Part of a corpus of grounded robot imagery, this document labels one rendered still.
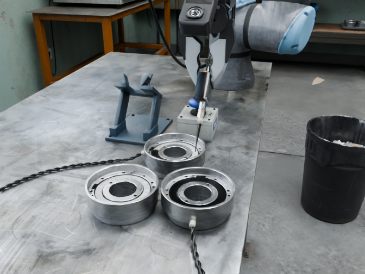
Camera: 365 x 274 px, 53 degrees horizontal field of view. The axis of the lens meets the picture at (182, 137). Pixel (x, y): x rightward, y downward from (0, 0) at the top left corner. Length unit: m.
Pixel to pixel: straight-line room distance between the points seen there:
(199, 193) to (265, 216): 1.32
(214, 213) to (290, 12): 0.59
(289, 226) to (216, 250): 1.35
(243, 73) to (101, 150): 0.49
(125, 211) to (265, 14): 0.63
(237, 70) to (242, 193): 0.50
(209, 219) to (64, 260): 0.19
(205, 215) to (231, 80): 0.58
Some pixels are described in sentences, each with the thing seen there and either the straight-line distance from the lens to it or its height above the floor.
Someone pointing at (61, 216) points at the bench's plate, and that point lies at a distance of 0.56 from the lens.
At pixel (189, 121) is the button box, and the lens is 0.72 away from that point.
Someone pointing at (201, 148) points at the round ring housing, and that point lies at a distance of 0.64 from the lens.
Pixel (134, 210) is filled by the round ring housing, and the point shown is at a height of 0.83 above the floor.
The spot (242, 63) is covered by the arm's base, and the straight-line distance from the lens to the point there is 1.02.
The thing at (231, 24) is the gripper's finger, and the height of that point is 1.03.
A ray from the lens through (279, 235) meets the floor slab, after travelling 1.77.
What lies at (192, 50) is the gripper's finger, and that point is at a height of 0.99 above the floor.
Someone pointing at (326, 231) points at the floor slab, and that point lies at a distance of 1.85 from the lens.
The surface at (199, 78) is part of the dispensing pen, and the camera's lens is 0.64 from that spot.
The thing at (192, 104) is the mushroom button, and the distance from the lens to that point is 0.72.
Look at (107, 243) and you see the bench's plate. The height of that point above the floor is 0.80.
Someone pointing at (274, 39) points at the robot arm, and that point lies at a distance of 0.95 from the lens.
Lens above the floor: 1.13
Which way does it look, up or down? 27 degrees down
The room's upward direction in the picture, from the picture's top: straight up
